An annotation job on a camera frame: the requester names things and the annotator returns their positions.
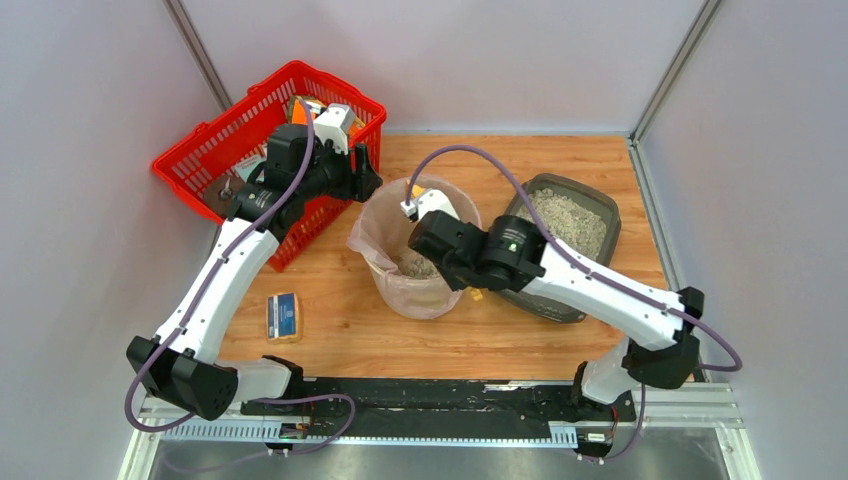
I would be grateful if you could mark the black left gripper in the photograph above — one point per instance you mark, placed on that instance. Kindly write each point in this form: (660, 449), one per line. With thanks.
(361, 173)

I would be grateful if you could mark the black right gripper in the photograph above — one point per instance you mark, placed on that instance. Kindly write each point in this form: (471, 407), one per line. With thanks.
(441, 266)

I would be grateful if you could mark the yellow litter scoop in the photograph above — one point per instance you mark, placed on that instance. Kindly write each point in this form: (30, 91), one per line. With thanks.
(475, 293)

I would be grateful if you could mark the white bin with bag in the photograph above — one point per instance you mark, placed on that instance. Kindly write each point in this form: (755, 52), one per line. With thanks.
(408, 283)

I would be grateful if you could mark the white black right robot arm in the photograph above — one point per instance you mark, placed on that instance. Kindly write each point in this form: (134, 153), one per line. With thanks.
(659, 350)

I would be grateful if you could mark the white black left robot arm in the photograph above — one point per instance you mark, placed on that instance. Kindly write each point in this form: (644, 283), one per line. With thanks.
(179, 363)

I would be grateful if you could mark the orange sponge stack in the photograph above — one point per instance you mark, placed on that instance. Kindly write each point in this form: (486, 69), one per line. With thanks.
(302, 107)

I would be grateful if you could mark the red shopping basket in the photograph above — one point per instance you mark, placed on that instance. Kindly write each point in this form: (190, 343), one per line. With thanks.
(213, 149)

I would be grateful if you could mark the brown round disc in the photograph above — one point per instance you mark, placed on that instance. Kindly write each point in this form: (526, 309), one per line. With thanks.
(220, 193)

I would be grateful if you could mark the blue yellow sponge pack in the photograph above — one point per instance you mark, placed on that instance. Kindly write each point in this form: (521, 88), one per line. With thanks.
(284, 323)

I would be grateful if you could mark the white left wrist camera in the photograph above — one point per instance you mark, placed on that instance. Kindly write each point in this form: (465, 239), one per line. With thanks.
(332, 127)

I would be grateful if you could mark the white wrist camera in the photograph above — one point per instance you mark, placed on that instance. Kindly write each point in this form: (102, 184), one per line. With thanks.
(426, 200)
(332, 127)

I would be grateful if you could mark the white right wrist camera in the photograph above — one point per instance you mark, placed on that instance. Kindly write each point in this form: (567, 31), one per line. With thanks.
(426, 200)

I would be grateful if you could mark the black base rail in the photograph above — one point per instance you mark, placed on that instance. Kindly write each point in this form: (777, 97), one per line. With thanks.
(442, 408)

